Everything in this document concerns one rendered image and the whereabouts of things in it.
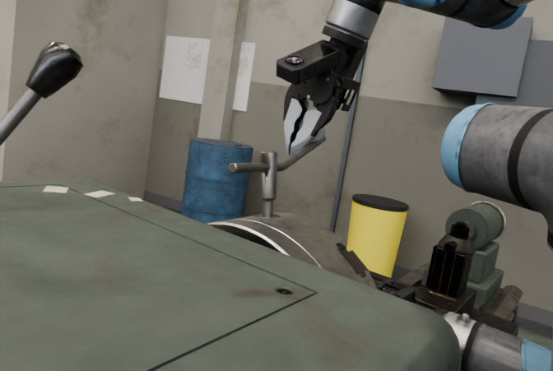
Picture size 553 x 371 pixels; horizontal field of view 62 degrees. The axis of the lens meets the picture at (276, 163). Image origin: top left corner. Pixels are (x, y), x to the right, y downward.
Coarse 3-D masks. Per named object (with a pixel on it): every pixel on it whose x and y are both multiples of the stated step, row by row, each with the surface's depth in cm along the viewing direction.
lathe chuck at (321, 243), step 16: (272, 224) 56; (288, 224) 57; (304, 224) 59; (304, 240) 54; (320, 240) 56; (336, 240) 58; (320, 256) 52; (336, 256) 54; (336, 272) 52; (352, 272) 54; (368, 272) 56
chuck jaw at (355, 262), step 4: (344, 248) 58; (340, 252) 57; (344, 252) 58; (348, 252) 58; (352, 252) 62; (344, 256) 57; (348, 256) 58; (352, 256) 61; (356, 256) 62; (348, 260) 57; (352, 260) 57; (356, 260) 61; (352, 264) 57; (356, 264) 57; (360, 264) 61; (356, 268) 57; (360, 268) 57; (364, 268) 61; (356, 272) 56; (360, 272) 57
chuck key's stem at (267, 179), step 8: (264, 152) 59; (272, 152) 59; (264, 160) 59; (272, 160) 59; (272, 168) 59; (264, 176) 59; (272, 176) 59; (264, 184) 59; (272, 184) 59; (264, 192) 59; (272, 192) 59; (264, 200) 60; (272, 200) 60; (264, 208) 60; (272, 208) 60; (264, 216) 60; (272, 216) 60
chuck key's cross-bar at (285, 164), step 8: (312, 144) 75; (296, 152) 70; (304, 152) 71; (288, 160) 66; (296, 160) 68; (232, 168) 51; (240, 168) 52; (248, 168) 54; (256, 168) 56; (264, 168) 58; (280, 168) 62
